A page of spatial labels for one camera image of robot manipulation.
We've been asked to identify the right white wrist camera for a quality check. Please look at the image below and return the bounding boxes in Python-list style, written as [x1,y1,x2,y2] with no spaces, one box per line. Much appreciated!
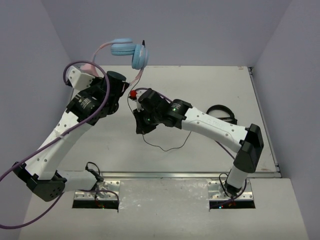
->
[129,90,145,112]

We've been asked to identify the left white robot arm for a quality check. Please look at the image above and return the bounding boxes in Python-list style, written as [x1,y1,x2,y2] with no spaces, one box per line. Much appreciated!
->
[14,67,130,202]

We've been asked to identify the metal base plate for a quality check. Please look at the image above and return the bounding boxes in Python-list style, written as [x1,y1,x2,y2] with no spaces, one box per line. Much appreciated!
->
[207,179,254,202]
[73,179,121,201]

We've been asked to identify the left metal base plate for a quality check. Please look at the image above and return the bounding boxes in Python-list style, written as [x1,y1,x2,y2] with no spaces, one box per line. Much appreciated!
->
[73,179,121,201]

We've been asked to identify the metal table rail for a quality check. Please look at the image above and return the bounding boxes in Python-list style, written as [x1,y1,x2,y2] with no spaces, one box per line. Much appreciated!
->
[100,171,282,179]

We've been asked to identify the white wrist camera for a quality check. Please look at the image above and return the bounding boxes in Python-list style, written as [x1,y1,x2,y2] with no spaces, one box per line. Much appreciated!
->
[129,90,145,112]
[64,66,95,91]

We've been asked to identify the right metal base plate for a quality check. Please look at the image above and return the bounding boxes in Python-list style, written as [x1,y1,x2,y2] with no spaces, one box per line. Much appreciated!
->
[207,179,254,202]

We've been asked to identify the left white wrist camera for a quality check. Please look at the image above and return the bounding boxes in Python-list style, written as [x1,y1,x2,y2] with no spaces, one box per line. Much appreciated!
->
[64,66,95,91]

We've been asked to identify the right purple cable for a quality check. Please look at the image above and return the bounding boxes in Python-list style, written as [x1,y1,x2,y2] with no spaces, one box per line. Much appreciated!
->
[134,87,251,203]

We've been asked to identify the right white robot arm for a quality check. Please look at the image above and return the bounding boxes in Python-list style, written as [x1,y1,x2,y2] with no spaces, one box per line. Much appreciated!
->
[129,88,264,196]

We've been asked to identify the black headphones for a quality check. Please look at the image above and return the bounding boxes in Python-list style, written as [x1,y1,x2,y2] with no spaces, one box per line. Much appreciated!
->
[206,104,238,125]

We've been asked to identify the thin black audio cable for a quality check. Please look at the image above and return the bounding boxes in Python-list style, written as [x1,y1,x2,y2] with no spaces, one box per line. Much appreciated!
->
[126,39,193,152]

